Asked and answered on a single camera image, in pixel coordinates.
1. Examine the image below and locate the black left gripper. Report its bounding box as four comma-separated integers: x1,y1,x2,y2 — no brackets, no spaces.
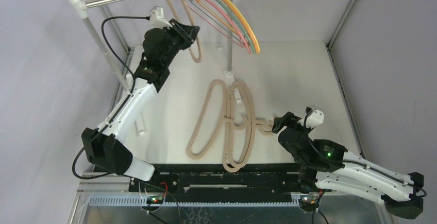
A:
162,19,199,67

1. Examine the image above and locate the pink wire hanger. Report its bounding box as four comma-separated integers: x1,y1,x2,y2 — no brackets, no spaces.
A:
186,0,251,54

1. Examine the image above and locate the orange wire hanger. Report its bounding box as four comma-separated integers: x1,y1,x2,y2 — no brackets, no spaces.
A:
205,0,261,54

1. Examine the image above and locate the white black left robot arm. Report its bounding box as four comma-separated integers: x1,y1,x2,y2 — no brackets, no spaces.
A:
80,19,200,192

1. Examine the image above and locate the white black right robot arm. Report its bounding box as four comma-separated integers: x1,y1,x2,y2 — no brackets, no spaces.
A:
272,108,427,219

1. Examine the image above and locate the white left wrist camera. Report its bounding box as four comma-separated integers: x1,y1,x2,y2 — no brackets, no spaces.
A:
149,6,172,29

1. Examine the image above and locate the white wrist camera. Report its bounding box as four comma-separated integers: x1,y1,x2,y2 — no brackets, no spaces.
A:
149,6,172,29
297,106,325,129

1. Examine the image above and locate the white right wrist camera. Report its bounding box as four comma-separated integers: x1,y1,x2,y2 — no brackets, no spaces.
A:
297,106,325,129

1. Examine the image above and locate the black right camera cable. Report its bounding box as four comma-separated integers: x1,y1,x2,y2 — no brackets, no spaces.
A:
304,110,345,165

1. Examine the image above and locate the black camera cable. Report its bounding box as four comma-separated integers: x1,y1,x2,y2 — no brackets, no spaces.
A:
304,110,345,165
72,16,151,180

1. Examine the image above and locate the black left camera cable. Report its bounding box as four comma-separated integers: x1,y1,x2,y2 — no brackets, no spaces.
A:
72,16,151,180

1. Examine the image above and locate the right rack post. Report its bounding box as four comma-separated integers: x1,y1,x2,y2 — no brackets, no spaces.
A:
223,0,236,78

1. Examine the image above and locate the rack post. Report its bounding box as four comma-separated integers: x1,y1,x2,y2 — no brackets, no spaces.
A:
223,0,236,78
68,0,147,138

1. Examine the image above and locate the left rack post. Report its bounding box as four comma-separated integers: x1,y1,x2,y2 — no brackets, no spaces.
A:
68,0,147,138

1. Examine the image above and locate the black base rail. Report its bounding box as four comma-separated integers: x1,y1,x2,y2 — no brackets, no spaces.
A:
128,163,321,205

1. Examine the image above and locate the aluminium frame rail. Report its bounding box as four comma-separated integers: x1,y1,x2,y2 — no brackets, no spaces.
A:
68,171,388,224

